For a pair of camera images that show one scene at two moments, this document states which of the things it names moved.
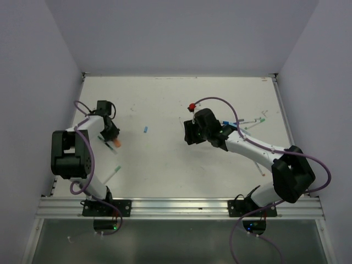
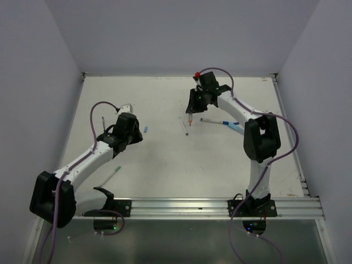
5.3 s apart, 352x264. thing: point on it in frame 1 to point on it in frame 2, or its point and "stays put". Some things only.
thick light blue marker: [235, 125] stays put
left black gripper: [114, 132] to [138, 137]
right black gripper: [190, 136] to [193, 106]
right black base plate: [236, 208] stays put
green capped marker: [116, 170] stays put
